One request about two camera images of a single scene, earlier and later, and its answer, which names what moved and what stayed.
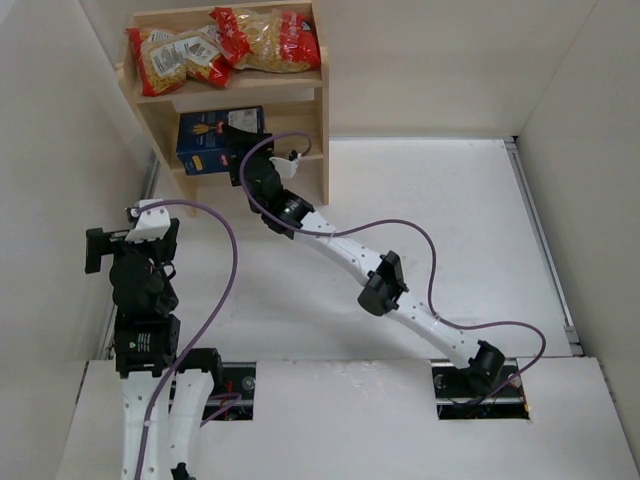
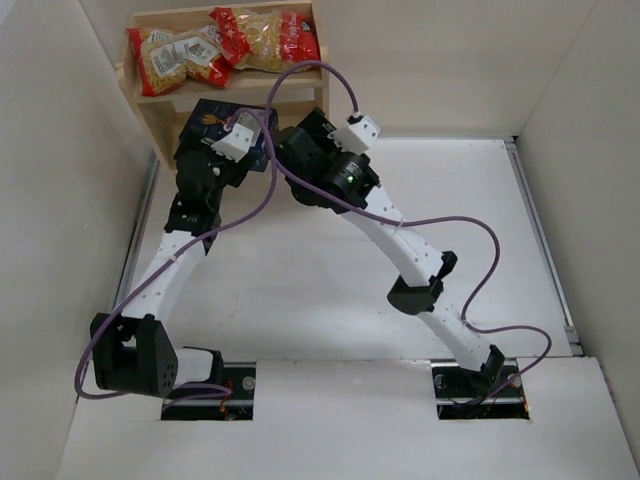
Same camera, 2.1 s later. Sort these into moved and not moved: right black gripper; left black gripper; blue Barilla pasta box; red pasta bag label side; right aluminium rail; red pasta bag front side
Moved: left black gripper; blue Barilla pasta box; right black gripper
Not moved: red pasta bag label side; red pasta bag front side; right aluminium rail
